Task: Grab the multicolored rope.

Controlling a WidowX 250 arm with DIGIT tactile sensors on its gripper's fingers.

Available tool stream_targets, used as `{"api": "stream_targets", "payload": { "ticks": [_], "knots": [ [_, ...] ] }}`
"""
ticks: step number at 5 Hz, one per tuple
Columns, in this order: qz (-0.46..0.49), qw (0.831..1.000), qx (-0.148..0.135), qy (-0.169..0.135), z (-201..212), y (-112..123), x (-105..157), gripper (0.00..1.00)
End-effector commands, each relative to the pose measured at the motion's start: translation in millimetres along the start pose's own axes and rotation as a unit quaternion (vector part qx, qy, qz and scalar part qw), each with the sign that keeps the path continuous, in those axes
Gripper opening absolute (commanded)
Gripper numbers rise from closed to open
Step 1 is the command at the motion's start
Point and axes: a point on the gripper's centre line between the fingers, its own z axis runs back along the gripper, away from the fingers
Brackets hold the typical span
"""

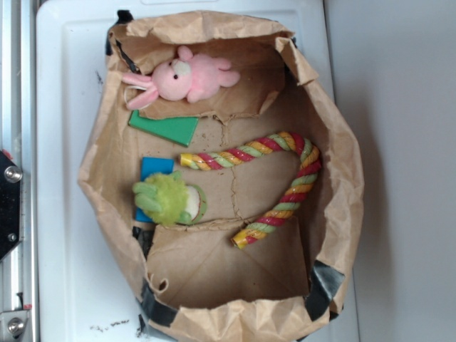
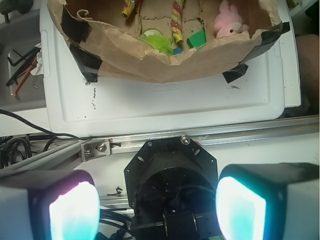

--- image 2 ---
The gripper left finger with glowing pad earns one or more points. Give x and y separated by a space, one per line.
48 205

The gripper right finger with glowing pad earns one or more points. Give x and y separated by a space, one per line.
276 201

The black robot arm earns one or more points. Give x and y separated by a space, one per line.
176 193

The crumpled white paper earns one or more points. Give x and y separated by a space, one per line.
39 69

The black allen keys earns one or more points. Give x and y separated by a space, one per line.
23 63

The brown paper bag tray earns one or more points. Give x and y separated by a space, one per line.
103 37

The green plastic block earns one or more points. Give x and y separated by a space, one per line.
197 39

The blue flat block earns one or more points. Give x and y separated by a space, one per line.
177 51

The pink plush bunny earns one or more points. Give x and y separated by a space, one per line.
228 22

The green fuzzy plush frog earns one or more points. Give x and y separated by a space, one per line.
158 41

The metal corner bracket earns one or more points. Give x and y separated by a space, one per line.
93 149

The aluminium extrusion rail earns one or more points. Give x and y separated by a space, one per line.
285 136

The orange handled tool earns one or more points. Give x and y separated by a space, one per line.
25 76

